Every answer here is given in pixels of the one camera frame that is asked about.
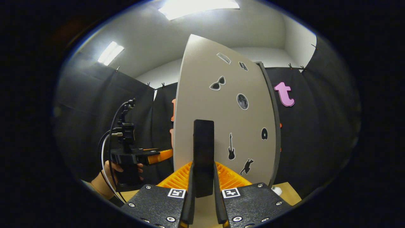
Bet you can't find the grey cabinet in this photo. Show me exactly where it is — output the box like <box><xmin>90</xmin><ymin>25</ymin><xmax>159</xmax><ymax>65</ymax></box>
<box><xmin>256</xmin><ymin>61</ymin><xmax>282</xmax><ymax>188</ymax></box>

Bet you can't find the small ceiling light panel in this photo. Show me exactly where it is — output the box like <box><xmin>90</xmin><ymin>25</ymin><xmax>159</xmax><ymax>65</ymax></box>
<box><xmin>97</xmin><ymin>41</ymin><xmax>125</xmax><ymax>66</ymax></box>

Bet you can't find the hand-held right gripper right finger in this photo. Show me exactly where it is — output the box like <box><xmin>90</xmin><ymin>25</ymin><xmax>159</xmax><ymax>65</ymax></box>
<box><xmin>214</xmin><ymin>161</ymin><xmax>293</xmax><ymax>228</ymax></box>

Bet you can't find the black backdrop cloth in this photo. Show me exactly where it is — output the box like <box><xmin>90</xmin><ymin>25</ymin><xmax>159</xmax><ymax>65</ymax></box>
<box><xmin>54</xmin><ymin>35</ymin><xmax>361</xmax><ymax>198</ymax></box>

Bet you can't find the large ceiling light panel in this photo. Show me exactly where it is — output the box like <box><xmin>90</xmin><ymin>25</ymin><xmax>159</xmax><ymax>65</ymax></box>
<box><xmin>158</xmin><ymin>0</ymin><xmax>240</xmax><ymax>21</ymax></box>

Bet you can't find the beige cabinet door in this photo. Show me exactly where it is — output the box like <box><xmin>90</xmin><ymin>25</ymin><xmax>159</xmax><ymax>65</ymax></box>
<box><xmin>173</xmin><ymin>34</ymin><xmax>277</xmax><ymax>187</ymax></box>

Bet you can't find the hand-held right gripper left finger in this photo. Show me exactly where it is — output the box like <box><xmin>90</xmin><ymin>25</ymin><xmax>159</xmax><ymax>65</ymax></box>
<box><xmin>122</xmin><ymin>161</ymin><xmax>196</xmax><ymax>228</ymax></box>

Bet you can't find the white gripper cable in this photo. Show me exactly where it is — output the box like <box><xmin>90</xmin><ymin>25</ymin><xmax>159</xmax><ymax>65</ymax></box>
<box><xmin>101</xmin><ymin>135</ymin><xmax>122</xmax><ymax>201</ymax></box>

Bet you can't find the black cabinet door handle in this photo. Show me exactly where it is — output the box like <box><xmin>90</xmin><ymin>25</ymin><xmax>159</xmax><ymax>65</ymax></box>
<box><xmin>193</xmin><ymin>119</ymin><xmax>215</xmax><ymax>198</ymax></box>

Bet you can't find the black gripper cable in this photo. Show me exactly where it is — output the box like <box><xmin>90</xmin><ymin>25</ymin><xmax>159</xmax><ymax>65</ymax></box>
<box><xmin>109</xmin><ymin>101</ymin><xmax>128</xmax><ymax>203</ymax></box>

